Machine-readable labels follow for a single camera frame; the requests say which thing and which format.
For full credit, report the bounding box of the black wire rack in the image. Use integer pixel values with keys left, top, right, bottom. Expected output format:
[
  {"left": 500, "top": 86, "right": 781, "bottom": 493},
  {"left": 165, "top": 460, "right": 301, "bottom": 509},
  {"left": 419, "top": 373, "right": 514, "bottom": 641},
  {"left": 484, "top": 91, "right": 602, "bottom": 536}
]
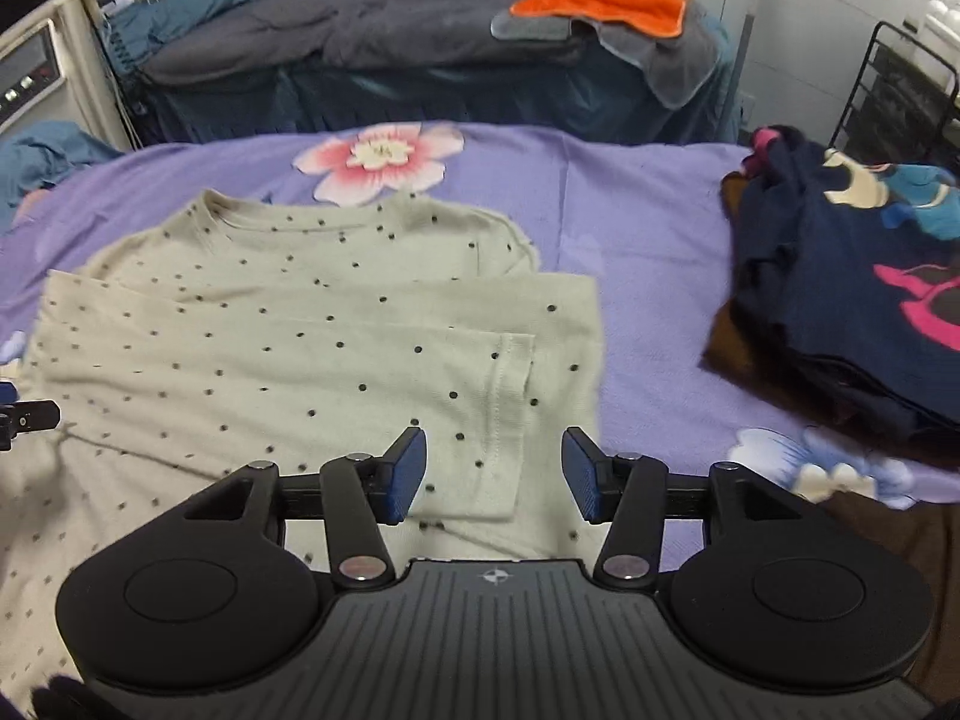
[{"left": 828, "top": 21, "right": 958, "bottom": 176}]

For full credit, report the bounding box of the purple floral bed sheet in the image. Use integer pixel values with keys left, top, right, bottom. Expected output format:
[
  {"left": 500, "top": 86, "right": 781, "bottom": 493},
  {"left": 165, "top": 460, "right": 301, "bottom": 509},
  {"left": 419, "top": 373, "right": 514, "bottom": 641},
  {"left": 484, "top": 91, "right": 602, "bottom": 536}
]
[{"left": 2, "top": 125, "right": 958, "bottom": 511}]

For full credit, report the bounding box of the orange towel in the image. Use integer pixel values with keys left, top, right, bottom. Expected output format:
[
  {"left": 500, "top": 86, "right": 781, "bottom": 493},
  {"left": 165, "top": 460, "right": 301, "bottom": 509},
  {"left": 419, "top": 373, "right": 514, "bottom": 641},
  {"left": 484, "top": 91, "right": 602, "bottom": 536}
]
[{"left": 509, "top": 0, "right": 690, "bottom": 39}]

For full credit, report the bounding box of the navy cartoon print folded garment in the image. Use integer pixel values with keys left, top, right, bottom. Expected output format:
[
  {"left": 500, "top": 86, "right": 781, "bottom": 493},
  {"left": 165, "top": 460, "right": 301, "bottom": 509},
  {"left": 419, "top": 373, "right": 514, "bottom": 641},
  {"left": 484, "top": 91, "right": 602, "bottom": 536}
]
[{"left": 703, "top": 127, "right": 958, "bottom": 465}]

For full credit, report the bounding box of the grey blanket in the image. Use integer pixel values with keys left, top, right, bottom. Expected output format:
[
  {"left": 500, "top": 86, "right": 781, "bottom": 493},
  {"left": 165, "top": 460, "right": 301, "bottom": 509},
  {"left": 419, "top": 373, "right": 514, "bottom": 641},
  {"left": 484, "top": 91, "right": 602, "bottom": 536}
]
[{"left": 141, "top": 0, "right": 723, "bottom": 111}]

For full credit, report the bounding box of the dark brown garment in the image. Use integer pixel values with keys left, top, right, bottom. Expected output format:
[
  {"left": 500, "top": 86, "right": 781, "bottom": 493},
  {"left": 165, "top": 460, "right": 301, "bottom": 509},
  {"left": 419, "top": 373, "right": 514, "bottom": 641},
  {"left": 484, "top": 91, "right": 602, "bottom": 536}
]
[{"left": 822, "top": 493, "right": 960, "bottom": 706}]

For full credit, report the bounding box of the white appliance with display panel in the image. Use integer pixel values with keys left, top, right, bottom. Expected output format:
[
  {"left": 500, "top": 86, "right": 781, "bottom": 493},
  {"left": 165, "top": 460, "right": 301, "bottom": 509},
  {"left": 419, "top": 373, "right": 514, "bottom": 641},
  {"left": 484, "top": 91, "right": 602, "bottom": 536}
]
[{"left": 2, "top": 0, "right": 145, "bottom": 151}]

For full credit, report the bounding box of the blue crumpled cloth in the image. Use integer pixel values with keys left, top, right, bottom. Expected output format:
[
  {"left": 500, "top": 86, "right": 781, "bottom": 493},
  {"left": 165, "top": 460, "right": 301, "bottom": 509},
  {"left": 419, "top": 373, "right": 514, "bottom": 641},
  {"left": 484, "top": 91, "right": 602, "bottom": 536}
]
[{"left": 0, "top": 121, "right": 122, "bottom": 232}]

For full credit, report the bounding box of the beige polka dot shirt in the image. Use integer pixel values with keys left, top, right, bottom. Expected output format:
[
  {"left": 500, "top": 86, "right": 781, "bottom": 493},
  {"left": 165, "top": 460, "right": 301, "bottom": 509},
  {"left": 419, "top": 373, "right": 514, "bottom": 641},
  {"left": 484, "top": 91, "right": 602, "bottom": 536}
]
[{"left": 2, "top": 192, "right": 604, "bottom": 707}]

